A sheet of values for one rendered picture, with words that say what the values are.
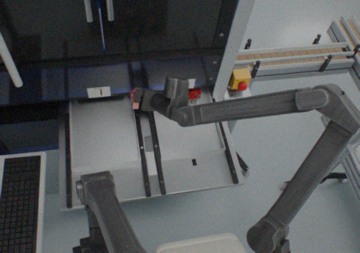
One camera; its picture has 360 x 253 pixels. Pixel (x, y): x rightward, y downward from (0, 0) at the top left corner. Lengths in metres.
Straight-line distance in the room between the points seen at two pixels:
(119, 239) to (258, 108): 0.47
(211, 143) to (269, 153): 1.14
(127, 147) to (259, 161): 1.28
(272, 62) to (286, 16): 1.82
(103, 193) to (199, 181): 0.68
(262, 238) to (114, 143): 0.75
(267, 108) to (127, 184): 0.69
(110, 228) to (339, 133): 0.51
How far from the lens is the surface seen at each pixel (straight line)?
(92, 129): 1.51
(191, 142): 1.48
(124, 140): 1.48
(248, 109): 0.92
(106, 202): 0.76
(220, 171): 1.45
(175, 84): 1.04
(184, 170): 1.43
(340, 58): 1.94
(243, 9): 1.25
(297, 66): 1.80
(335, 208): 2.60
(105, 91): 1.44
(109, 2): 1.05
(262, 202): 2.42
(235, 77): 1.52
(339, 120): 0.84
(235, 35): 1.32
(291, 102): 0.87
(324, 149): 0.87
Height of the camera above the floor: 2.17
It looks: 57 degrees down
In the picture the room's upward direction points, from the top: 9 degrees clockwise
